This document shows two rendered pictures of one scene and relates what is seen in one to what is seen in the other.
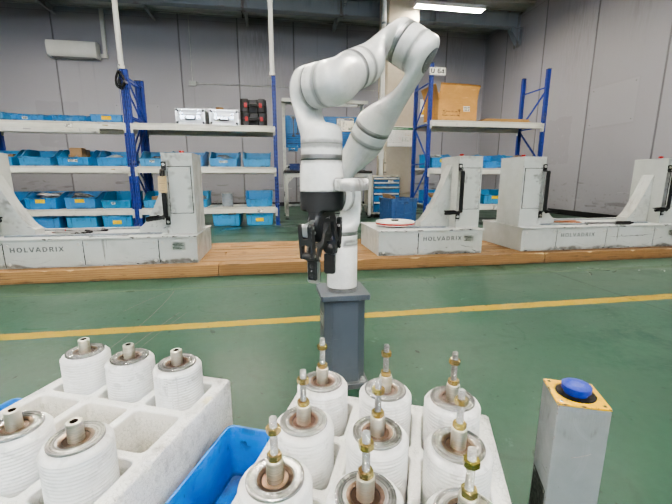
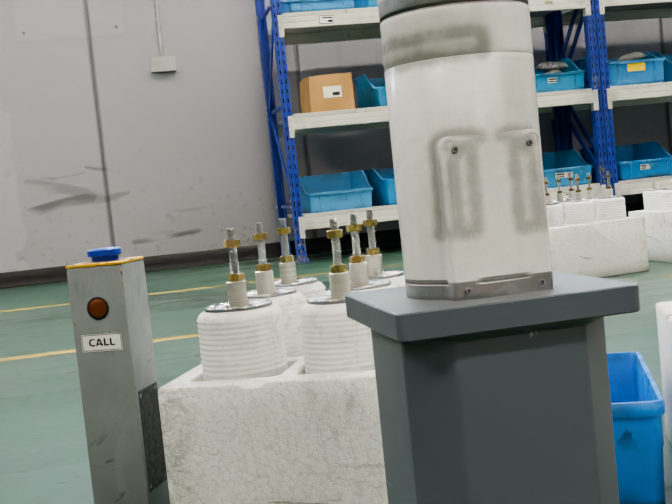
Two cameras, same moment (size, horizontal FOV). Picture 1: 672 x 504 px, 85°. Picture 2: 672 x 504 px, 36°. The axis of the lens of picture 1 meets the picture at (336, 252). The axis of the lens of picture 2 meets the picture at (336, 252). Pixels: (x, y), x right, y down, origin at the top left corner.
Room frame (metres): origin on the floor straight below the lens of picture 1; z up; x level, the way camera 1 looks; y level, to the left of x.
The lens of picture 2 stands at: (1.72, -0.12, 0.37)
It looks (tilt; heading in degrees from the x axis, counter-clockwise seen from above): 4 degrees down; 178
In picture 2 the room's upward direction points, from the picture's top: 6 degrees counter-clockwise
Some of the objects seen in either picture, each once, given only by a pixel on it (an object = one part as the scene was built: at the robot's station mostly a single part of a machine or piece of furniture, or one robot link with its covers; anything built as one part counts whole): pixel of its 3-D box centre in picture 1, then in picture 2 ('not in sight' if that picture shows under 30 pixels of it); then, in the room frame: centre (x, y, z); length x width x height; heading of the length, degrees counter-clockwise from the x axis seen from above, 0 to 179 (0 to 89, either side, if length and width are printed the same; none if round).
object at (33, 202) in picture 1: (51, 200); not in sight; (4.85, 3.74, 0.36); 0.50 x 0.38 x 0.21; 10
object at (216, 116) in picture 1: (225, 119); not in sight; (5.20, 1.50, 1.42); 0.43 x 0.37 x 0.19; 12
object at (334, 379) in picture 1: (322, 381); not in sight; (0.64, 0.03, 0.25); 0.08 x 0.08 x 0.01
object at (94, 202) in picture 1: (88, 199); not in sight; (4.94, 3.31, 0.36); 0.50 x 0.38 x 0.21; 10
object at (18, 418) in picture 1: (13, 419); not in sight; (0.51, 0.50, 0.26); 0.02 x 0.02 x 0.03
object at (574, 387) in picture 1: (576, 389); (104, 256); (0.50, -0.36, 0.32); 0.04 x 0.04 x 0.02
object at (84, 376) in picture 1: (90, 388); not in sight; (0.77, 0.56, 0.16); 0.10 x 0.10 x 0.18
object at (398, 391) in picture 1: (385, 389); (341, 299); (0.61, -0.09, 0.25); 0.08 x 0.08 x 0.01
